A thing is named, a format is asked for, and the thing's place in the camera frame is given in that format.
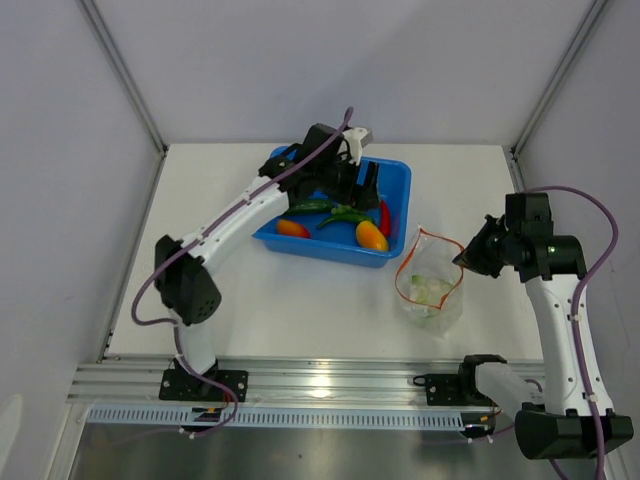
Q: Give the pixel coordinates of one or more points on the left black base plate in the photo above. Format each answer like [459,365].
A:
[178,385]

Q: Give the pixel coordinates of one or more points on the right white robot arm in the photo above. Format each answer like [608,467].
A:
[572,416]

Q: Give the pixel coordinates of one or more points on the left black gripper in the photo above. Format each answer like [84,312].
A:
[363,197]

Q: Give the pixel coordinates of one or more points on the clear zip top bag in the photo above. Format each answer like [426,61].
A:
[431,255]

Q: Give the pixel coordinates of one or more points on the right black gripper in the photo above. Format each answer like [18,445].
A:
[472,256]

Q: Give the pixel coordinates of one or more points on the aluminium frame post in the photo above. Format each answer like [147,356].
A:
[116,61]
[568,59]

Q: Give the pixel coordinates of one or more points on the aluminium mounting rail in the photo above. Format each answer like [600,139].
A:
[289,382]

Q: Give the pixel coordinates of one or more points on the left aluminium frame post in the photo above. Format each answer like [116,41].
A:
[116,61]

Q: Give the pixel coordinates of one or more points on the right aluminium frame post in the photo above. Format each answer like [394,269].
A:
[568,59]

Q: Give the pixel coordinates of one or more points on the blue plastic bin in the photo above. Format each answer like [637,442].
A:
[337,242]

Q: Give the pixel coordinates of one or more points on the orange red mango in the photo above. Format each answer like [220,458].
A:
[292,229]

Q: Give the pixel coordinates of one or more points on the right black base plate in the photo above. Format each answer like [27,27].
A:
[449,389]

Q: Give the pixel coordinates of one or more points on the green grape bunch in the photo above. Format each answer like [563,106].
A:
[342,210]

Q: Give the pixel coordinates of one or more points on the green chili pepper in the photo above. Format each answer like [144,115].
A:
[352,217]

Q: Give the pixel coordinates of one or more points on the red chili pepper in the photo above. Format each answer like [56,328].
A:
[385,226]

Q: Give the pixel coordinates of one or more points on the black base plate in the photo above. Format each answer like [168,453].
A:
[178,385]
[449,389]

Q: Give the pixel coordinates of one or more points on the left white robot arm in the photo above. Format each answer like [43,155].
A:
[185,268]

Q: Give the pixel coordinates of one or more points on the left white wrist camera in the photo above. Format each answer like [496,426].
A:
[355,139]

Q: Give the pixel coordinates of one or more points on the dark green cucumber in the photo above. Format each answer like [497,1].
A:
[310,207]

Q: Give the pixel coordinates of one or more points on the yellow orange mango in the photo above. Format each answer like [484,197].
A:
[370,237]

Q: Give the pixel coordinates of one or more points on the white cauliflower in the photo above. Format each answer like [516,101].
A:
[427,295]

